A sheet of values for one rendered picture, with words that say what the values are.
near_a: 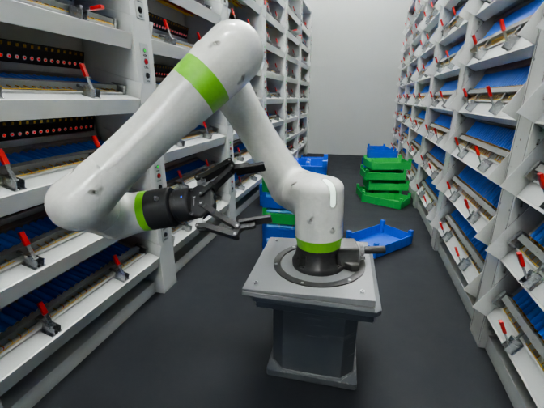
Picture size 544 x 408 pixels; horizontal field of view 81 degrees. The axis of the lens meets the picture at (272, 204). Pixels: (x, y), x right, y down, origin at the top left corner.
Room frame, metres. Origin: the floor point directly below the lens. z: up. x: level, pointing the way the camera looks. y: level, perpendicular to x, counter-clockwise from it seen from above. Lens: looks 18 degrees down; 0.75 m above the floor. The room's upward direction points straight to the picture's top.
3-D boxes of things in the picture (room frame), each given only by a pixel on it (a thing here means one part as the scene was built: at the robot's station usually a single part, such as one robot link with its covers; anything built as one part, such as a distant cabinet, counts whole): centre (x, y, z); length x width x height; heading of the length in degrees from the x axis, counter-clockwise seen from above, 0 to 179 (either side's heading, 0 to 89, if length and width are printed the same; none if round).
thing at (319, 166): (1.56, -0.12, 0.44); 0.30 x 0.20 x 0.08; 79
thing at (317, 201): (0.82, -0.12, 0.46); 0.16 x 0.13 x 0.19; 25
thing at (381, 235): (1.58, -0.58, 0.04); 0.30 x 0.20 x 0.08; 124
